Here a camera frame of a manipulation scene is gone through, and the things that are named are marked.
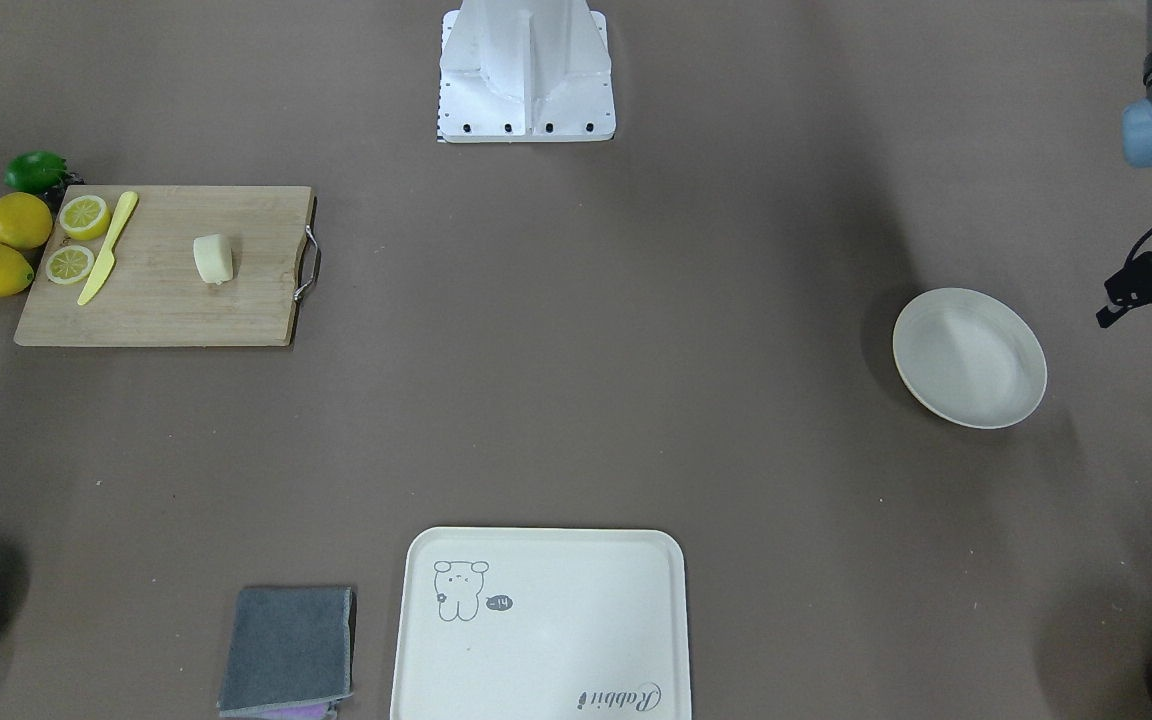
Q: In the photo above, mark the cream rabbit tray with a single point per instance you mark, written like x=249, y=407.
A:
x=543, y=623

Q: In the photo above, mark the cream round plate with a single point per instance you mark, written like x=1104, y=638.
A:
x=969, y=358

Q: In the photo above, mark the grey folded cloth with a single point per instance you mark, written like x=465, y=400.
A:
x=290, y=653

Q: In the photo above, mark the bamboo cutting board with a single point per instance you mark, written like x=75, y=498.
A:
x=154, y=296

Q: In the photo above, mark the yellow plastic knife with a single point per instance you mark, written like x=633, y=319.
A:
x=105, y=260

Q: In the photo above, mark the lemon half slice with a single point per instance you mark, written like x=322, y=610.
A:
x=85, y=218
x=70, y=264

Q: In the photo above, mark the green lime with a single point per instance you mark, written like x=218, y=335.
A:
x=35, y=172

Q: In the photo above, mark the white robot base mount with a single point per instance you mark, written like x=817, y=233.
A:
x=525, y=72

